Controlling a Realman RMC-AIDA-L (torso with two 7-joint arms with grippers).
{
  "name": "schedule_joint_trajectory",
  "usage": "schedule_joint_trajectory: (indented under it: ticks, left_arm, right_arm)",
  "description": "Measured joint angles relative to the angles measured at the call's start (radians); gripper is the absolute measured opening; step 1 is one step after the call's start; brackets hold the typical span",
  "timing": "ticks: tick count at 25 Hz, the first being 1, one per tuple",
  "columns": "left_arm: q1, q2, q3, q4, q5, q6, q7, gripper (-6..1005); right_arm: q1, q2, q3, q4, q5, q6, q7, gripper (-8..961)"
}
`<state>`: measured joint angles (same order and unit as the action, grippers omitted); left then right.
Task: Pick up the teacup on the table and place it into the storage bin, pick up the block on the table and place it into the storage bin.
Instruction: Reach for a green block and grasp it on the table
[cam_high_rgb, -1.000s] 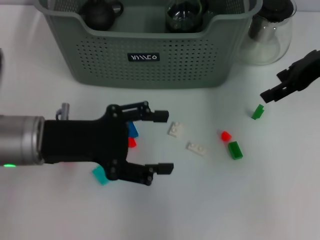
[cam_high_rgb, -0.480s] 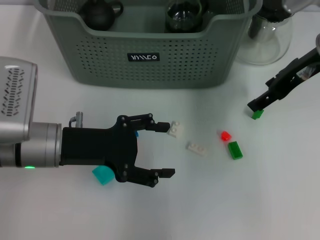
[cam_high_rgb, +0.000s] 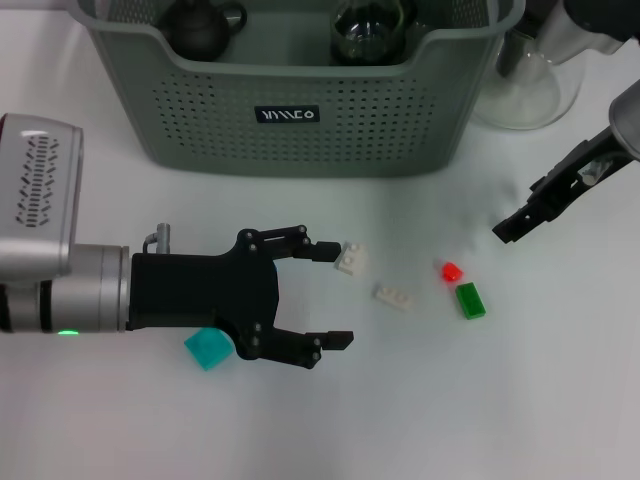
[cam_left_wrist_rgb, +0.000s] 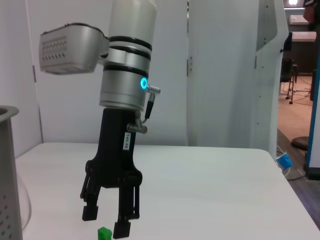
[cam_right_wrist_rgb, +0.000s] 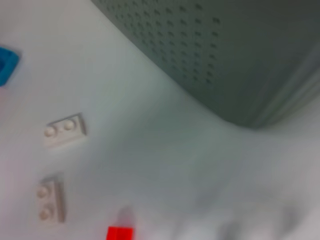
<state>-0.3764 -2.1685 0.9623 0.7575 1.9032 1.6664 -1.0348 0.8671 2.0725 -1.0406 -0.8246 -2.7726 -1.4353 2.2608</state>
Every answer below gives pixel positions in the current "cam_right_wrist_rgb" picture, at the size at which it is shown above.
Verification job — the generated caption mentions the grey perforated storage bin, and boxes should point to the grey perforated storage bin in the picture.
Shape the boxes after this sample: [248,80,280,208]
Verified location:
[91,0,320,130]

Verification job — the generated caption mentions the white two-stud plate brick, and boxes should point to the white two-stud plate brick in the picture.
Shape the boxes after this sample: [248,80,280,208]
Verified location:
[36,174,66,225]
[42,112,88,148]

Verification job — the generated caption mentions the small red brick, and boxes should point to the small red brick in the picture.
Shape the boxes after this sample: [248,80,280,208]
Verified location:
[106,226,135,240]

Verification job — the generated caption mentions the blue square plate brick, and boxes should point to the blue square plate brick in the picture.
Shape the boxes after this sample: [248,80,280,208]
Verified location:
[0,46,20,88]

